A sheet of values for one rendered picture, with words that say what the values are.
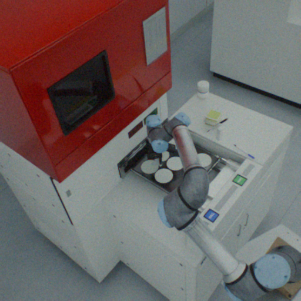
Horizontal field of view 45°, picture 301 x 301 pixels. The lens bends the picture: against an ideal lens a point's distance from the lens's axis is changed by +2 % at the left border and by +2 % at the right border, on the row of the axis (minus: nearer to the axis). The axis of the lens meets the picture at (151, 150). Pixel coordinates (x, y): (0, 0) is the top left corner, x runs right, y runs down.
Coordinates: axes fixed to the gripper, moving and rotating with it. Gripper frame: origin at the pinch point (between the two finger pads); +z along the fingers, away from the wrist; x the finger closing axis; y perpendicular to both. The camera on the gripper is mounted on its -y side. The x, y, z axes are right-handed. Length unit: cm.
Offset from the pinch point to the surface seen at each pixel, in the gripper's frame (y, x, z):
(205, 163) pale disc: -24.5, 0.2, 1.3
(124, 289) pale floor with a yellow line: 32, 32, 91
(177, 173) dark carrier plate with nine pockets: -8.3, 6.0, 1.3
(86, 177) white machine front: 37.2, 18.1, -15.5
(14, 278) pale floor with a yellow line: 110, 19, 91
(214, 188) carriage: -27.4, 16.4, 3.3
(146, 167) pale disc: 8.5, 0.7, 1.2
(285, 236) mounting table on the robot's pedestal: -57, 42, 9
